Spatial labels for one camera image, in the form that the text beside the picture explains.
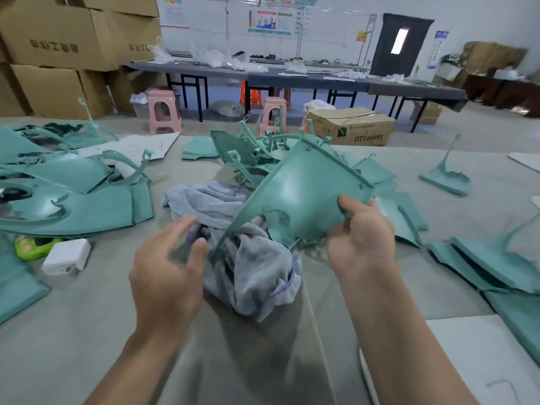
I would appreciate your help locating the pile of green plastic parts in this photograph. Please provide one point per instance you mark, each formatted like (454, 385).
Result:
(67, 181)

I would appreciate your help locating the person's right forearm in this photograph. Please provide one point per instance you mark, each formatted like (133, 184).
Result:
(413, 341)

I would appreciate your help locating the person's right hand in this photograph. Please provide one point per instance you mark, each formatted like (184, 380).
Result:
(363, 240)

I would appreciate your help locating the colourful wall poster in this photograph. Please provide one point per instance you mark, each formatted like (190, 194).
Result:
(272, 21)

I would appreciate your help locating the white paper sheet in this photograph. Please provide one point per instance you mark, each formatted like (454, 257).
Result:
(131, 147)

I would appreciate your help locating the grey-blue wiping cloth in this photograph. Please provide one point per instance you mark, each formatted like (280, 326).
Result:
(253, 274)

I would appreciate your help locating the dark door with window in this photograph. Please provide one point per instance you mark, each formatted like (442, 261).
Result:
(401, 44)

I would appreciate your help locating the single green plastic part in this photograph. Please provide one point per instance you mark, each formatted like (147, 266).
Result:
(299, 194)

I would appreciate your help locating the white foam sheet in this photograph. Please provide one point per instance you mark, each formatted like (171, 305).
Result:
(489, 367)

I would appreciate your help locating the person's left hand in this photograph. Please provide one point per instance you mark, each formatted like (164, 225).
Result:
(169, 287)

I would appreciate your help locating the orange object under table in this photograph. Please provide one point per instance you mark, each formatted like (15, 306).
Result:
(251, 95)

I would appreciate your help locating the heap of clear plastic bags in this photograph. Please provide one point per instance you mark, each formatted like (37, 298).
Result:
(207, 60)

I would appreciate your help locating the green and yellow gadget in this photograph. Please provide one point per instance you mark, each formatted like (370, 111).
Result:
(34, 247)

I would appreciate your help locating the white power adapter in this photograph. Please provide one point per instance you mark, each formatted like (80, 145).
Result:
(67, 256)

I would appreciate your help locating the pink plastic stool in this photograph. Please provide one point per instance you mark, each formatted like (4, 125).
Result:
(271, 115)
(164, 111)

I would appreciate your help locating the long grey work table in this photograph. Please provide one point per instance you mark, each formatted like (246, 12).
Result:
(304, 80)

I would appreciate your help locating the brown cardboard box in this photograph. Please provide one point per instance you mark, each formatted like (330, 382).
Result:
(350, 126)

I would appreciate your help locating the stack of brown cardboard boxes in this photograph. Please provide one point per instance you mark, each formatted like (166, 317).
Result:
(67, 50)

